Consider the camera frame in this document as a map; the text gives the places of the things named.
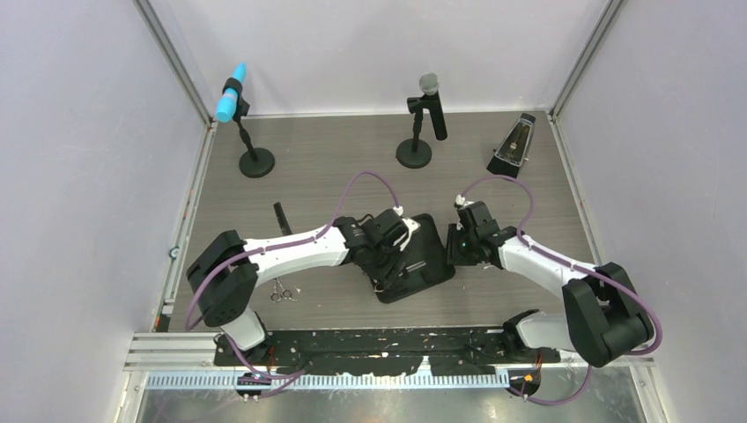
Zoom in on black zipper tool case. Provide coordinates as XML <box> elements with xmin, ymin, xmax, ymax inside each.
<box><xmin>375</xmin><ymin>213</ymin><xmax>455</xmax><ymax>304</ymax></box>

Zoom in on black grey microphone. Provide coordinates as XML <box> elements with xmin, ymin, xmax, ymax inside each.
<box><xmin>419</xmin><ymin>73</ymin><xmax>447</xmax><ymax>141</ymax></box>

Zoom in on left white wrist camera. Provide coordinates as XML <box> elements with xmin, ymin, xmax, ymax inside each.
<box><xmin>392</xmin><ymin>205</ymin><xmax>420</xmax><ymax>251</ymax></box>

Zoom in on black metronome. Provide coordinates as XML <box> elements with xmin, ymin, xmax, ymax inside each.
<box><xmin>486</xmin><ymin>114</ymin><xmax>536</xmax><ymax>178</ymax></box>

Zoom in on left black microphone stand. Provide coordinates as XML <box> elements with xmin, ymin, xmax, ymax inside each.
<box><xmin>231</xmin><ymin>97</ymin><xmax>276</xmax><ymax>178</ymax></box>

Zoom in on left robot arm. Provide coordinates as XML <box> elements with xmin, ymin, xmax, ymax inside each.
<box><xmin>187</xmin><ymin>208</ymin><xmax>420</xmax><ymax>365</ymax></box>

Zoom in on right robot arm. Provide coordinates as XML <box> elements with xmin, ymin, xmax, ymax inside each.
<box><xmin>447</xmin><ymin>197</ymin><xmax>655</xmax><ymax>367</ymax></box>

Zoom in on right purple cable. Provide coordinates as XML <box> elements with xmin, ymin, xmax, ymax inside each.
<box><xmin>457</xmin><ymin>174</ymin><xmax>664</xmax><ymax>407</ymax></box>

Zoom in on right black microphone stand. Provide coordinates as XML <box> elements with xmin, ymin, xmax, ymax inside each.
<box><xmin>396</xmin><ymin>97</ymin><xmax>433</xmax><ymax>169</ymax></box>

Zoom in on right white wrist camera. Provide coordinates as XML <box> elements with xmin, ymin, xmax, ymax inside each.
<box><xmin>454</xmin><ymin>195</ymin><xmax>473</xmax><ymax>209</ymax></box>

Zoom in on black microphone stand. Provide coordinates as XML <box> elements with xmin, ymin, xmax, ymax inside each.
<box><xmin>231</xmin><ymin>97</ymin><xmax>276</xmax><ymax>178</ymax></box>
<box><xmin>396</xmin><ymin>97</ymin><xmax>433</xmax><ymax>169</ymax></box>

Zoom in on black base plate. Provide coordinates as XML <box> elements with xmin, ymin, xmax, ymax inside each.
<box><xmin>214</xmin><ymin>327</ymin><xmax>560</xmax><ymax>376</ymax></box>

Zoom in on purple cable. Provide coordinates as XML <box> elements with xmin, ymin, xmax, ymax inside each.
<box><xmin>457</xmin><ymin>174</ymin><xmax>664</xmax><ymax>407</ymax></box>
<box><xmin>184</xmin><ymin>170</ymin><xmax>405</xmax><ymax>398</ymax></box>

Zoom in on silver cutting scissors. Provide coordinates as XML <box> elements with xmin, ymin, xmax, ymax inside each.
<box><xmin>270</xmin><ymin>278</ymin><xmax>296</xmax><ymax>303</ymax></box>

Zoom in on silver thinning scissors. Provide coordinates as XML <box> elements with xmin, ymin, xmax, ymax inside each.
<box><xmin>373</xmin><ymin>261</ymin><xmax>426</xmax><ymax>293</ymax></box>

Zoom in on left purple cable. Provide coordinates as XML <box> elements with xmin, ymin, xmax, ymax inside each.
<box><xmin>184</xmin><ymin>170</ymin><xmax>405</xmax><ymax>398</ymax></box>

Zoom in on black comb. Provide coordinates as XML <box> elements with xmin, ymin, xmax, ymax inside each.
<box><xmin>273</xmin><ymin>202</ymin><xmax>292</xmax><ymax>236</ymax></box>

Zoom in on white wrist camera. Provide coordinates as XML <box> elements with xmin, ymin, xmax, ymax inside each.
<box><xmin>392</xmin><ymin>205</ymin><xmax>420</xmax><ymax>251</ymax></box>
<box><xmin>454</xmin><ymin>195</ymin><xmax>473</xmax><ymax>209</ymax></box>

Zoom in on blue microphone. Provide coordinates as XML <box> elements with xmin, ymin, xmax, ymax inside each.
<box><xmin>215</xmin><ymin>63</ymin><xmax>247</xmax><ymax>122</ymax></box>

